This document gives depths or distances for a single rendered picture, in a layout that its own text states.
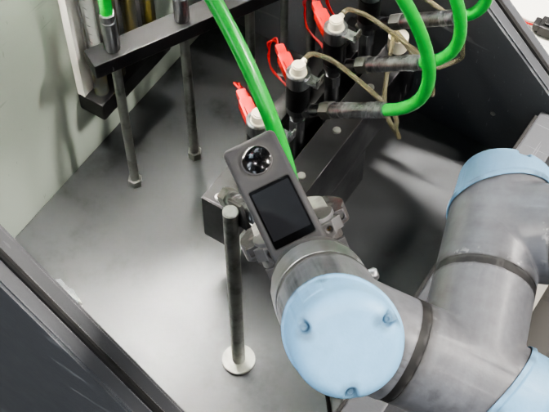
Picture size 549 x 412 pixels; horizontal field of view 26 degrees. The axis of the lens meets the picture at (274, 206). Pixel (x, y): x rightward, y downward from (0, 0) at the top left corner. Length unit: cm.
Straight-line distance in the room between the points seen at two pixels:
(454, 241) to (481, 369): 11
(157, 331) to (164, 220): 16
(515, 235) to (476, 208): 4
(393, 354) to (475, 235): 14
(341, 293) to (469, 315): 11
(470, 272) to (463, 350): 7
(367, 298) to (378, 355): 4
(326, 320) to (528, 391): 16
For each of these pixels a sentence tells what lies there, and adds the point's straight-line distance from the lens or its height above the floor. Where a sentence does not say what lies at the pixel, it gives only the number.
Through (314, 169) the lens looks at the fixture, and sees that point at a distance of 141.
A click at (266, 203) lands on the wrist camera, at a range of 94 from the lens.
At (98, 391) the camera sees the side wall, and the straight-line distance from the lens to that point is 113.
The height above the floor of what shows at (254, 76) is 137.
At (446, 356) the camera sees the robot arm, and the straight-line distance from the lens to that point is 80.
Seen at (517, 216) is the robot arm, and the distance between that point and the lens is 87.
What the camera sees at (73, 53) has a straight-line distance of 146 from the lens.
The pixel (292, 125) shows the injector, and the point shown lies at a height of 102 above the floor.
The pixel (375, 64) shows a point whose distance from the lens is 137.
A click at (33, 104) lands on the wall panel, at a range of 146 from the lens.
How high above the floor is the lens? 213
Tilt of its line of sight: 56 degrees down
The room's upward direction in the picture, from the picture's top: straight up
